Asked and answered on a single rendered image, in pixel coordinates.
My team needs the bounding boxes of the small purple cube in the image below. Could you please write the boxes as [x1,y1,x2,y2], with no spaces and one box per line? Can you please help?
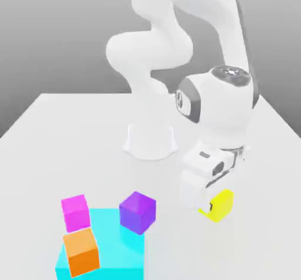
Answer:
[119,191,157,235]

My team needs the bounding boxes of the small orange cube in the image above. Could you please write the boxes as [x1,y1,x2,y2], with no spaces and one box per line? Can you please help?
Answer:
[62,227,101,279]

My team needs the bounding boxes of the small magenta cube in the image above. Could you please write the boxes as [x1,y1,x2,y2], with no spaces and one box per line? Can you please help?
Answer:
[61,194,92,234]

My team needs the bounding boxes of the large cyan box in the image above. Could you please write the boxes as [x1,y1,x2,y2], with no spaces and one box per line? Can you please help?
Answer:
[55,208,146,280]

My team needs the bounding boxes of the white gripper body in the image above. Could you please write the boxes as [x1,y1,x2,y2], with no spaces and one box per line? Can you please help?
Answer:
[180,167,233,211]

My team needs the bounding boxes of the small yellow cube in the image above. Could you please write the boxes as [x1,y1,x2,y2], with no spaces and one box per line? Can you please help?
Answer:
[198,188,235,224]

